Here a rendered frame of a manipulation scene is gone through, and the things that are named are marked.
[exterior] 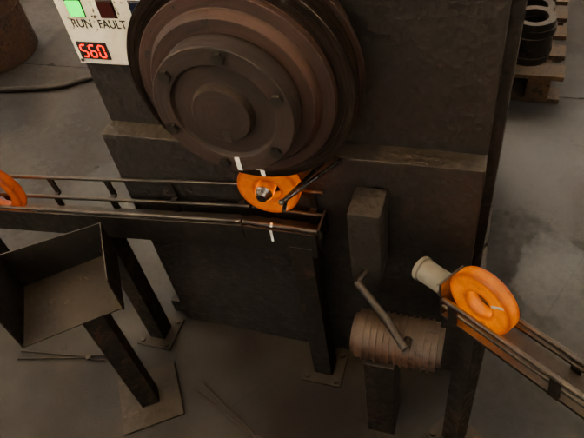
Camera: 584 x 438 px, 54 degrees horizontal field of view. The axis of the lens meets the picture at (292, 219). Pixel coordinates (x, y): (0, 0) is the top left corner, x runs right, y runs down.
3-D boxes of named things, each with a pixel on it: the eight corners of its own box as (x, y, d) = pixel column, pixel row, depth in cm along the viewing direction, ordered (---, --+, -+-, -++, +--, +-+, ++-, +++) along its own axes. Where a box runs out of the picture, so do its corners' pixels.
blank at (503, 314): (478, 321, 129) (468, 329, 128) (448, 262, 126) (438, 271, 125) (533, 332, 115) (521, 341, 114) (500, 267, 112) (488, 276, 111)
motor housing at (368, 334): (366, 392, 184) (358, 295, 145) (436, 408, 177) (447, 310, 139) (357, 431, 176) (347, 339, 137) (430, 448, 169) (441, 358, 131)
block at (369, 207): (360, 247, 153) (355, 181, 135) (390, 251, 150) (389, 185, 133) (350, 278, 146) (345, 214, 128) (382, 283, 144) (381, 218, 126)
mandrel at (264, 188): (294, 149, 141) (288, 159, 145) (278, 140, 141) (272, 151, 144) (272, 197, 131) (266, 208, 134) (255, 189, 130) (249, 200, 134)
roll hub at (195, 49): (286, 30, 95) (312, 159, 115) (142, 33, 104) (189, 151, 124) (275, 49, 91) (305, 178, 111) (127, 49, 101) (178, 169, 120)
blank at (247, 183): (228, 171, 139) (222, 181, 137) (270, 146, 129) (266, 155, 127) (271, 211, 146) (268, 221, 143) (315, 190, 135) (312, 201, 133)
